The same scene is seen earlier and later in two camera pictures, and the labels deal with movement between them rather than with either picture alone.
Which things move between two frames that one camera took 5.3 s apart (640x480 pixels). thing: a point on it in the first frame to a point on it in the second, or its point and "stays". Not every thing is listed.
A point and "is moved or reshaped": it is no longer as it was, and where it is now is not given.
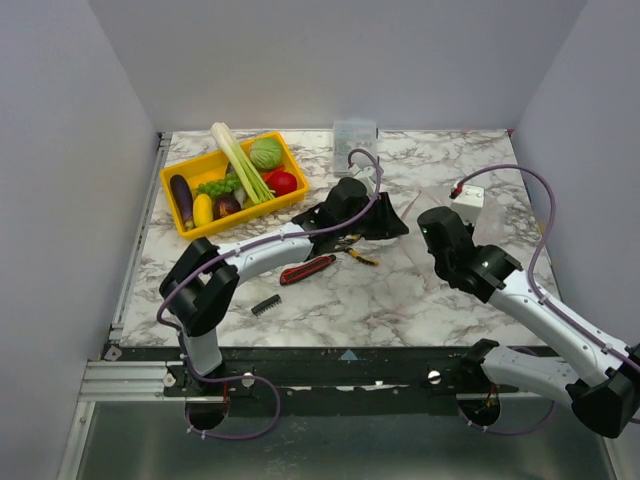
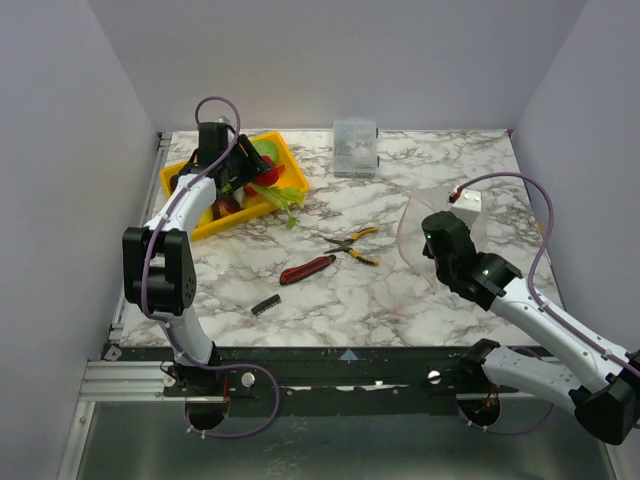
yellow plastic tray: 201,168 stays
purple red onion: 224,205 stays
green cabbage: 266,152 stays
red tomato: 282,182 to 268,178
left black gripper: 387,224 to 250,161
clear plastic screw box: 350,135 stays
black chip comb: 272,301 stays
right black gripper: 442,232 stays
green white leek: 256,186 is moved or reshaped
